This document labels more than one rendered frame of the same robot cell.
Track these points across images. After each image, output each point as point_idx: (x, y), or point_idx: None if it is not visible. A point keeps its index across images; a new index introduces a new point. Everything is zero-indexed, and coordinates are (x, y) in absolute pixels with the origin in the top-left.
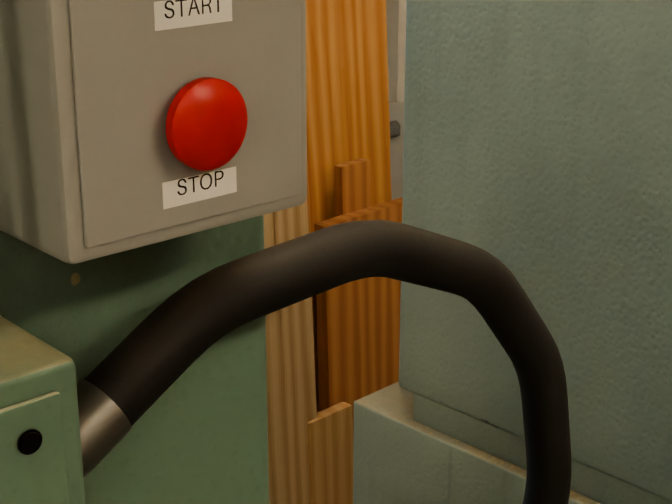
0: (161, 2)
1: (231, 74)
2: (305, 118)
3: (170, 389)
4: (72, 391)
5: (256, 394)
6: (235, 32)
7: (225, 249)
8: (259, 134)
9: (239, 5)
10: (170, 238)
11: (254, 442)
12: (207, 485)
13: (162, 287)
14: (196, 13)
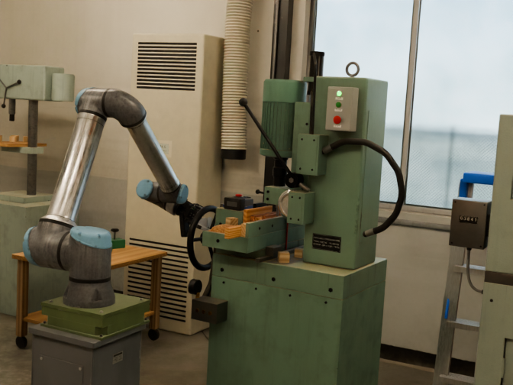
0: (335, 108)
1: (341, 116)
2: (350, 122)
3: (348, 154)
4: (318, 137)
5: (359, 160)
6: (342, 112)
7: None
8: (343, 122)
9: (343, 110)
10: (334, 130)
11: (358, 166)
12: (351, 168)
13: None
14: (338, 110)
